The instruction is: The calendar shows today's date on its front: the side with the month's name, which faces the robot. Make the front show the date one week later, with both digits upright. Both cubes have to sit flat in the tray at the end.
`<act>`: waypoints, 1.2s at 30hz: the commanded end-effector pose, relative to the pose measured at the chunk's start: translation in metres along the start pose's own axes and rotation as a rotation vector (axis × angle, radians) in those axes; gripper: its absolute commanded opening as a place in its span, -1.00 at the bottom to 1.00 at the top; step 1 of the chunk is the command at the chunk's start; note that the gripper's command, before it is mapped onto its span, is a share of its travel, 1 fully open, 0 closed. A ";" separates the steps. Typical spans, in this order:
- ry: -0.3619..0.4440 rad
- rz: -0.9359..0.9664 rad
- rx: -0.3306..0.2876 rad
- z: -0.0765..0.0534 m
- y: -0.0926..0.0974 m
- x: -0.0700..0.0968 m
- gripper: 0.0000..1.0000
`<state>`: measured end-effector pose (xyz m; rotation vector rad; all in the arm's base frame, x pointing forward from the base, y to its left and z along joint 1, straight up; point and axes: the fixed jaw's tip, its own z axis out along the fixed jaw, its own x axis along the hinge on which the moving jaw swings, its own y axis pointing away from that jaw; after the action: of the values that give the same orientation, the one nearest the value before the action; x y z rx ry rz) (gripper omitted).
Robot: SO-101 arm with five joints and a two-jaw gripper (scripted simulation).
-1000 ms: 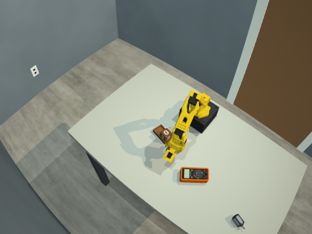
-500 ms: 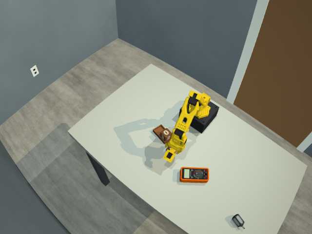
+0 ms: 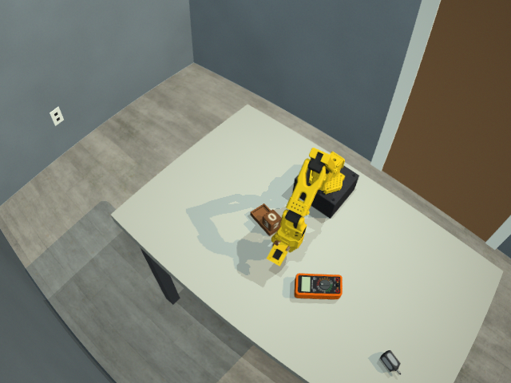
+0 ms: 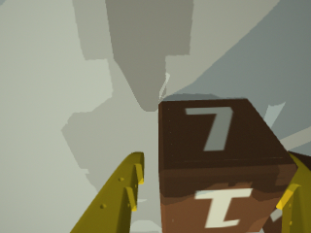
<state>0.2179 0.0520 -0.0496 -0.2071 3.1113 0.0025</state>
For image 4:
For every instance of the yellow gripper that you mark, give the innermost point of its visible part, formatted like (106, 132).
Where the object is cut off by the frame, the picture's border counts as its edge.
(110, 210)

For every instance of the brown number cube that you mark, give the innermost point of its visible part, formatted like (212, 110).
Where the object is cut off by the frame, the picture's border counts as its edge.
(274, 222)
(221, 169)

